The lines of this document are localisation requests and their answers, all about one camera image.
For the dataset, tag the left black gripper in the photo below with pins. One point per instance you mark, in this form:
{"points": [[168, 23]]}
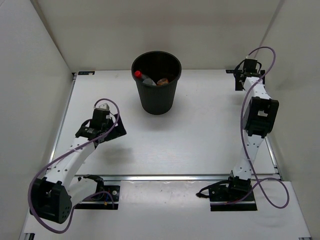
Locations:
{"points": [[119, 131]]}

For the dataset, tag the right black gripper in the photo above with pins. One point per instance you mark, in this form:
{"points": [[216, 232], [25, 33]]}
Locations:
{"points": [[240, 86]]}

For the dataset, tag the clear bottle red label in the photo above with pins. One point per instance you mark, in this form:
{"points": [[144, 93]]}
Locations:
{"points": [[144, 78]]}

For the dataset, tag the orange juice bottle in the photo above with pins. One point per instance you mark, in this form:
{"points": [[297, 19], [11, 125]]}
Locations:
{"points": [[162, 82]]}

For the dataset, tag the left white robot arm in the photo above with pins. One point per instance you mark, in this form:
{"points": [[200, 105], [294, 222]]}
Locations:
{"points": [[53, 196]]}

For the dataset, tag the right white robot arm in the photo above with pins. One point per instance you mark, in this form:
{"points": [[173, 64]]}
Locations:
{"points": [[257, 120]]}

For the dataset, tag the black plastic waste bin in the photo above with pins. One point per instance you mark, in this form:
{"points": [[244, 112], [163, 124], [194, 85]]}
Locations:
{"points": [[157, 65]]}

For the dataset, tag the right table corner label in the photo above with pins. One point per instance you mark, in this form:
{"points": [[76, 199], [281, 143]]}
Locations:
{"points": [[231, 71]]}

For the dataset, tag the table corner label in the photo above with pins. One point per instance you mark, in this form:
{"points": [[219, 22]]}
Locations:
{"points": [[86, 73], [231, 71]]}

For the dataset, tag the left table corner label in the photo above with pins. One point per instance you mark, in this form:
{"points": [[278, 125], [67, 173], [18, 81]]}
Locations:
{"points": [[86, 73]]}

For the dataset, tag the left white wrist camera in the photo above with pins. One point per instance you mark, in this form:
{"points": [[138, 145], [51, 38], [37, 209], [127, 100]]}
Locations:
{"points": [[103, 107]]}

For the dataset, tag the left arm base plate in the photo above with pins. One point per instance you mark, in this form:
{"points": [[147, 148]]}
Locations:
{"points": [[103, 201]]}

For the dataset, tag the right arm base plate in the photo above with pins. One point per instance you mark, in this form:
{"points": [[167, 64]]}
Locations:
{"points": [[224, 200]]}

